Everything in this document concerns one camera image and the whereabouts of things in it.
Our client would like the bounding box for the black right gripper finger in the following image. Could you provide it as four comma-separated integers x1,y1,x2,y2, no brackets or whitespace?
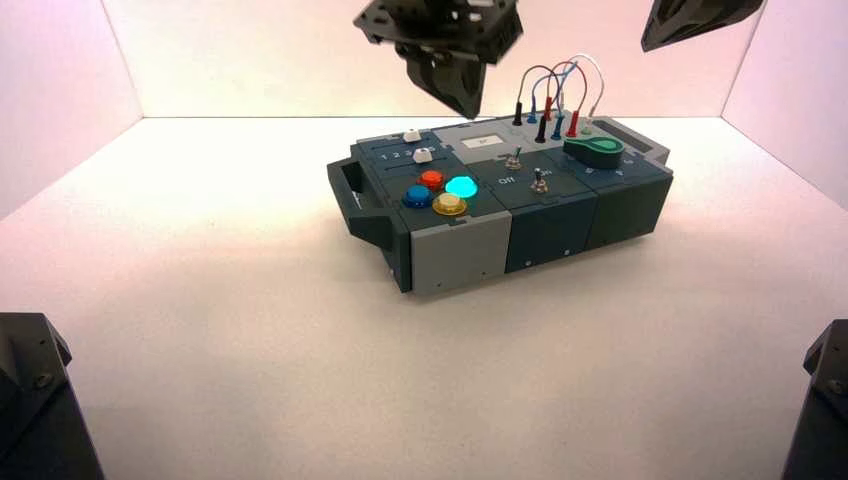
641,0,766,54

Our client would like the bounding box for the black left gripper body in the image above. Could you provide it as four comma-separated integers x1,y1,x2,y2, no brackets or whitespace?
352,0,525,68

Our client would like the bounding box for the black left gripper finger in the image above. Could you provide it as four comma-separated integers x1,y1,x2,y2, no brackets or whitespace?
396,42,470,119
437,47,490,122

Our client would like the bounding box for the green round push button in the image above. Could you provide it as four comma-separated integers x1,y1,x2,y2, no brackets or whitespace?
443,175,480,201

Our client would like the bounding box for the blue round push button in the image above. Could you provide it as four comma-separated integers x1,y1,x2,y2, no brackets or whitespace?
402,185,435,210

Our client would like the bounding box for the yellow round push button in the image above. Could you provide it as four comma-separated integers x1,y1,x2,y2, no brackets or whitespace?
432,193,468,218

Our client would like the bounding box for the black jumper lead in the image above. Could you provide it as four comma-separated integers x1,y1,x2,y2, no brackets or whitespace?
511,64,563,144

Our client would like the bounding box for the blue jumper lead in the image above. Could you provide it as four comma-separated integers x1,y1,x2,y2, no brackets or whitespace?
527,71,575,141

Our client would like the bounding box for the red jumper lead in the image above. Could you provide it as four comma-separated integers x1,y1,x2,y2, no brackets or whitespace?
542,60,589,138

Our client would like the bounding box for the white jumper lead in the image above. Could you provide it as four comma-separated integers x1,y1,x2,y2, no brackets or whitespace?
559,54,606,136

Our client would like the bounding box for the green rotary knob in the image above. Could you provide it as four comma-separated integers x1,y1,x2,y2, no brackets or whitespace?
563,137,626,171

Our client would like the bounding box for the dark teal grey control box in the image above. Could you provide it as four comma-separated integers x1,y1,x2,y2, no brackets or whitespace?
326,115,675,295

